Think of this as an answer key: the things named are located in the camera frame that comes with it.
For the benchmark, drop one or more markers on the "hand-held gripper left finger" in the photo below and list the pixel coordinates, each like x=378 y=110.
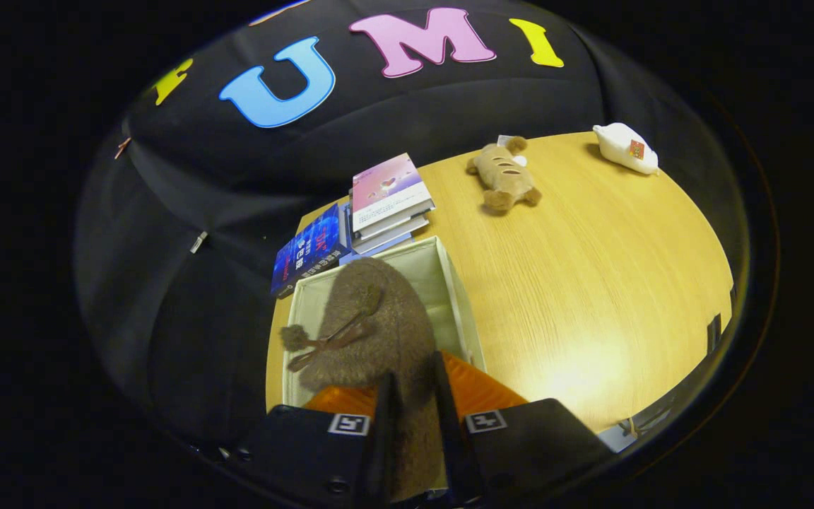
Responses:
x=382 y=452

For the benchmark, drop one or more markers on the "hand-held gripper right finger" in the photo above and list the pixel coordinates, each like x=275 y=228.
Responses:
x=453 y=438

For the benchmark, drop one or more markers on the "brown fuzzy slipper shoe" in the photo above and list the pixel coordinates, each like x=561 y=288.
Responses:
x=379 y=339

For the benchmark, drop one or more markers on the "cream fabric storage box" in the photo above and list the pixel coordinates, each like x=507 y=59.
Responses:
x=442 y=283

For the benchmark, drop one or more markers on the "white paperback book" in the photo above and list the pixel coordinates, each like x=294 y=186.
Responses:
x=396 y=227
x=382 y=244

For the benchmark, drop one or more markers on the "blue cover book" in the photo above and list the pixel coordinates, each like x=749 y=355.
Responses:
x=308 y=251

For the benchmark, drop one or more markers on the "pink cover book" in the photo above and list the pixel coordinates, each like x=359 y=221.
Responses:
x=386 y=187

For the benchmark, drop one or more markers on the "brown plush toy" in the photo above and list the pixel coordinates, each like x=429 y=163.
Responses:
x=502 y=173

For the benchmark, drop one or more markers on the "silver cloth clip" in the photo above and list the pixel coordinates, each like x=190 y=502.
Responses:
x=198 y=242

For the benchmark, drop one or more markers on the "black backdrop cloth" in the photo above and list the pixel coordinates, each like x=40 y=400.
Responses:
x=188 y=198

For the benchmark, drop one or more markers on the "white plush toy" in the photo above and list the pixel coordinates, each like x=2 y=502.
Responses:
x=622 y=145

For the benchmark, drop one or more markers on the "red cloth clip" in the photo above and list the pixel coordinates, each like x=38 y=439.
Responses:
x=122 y=147

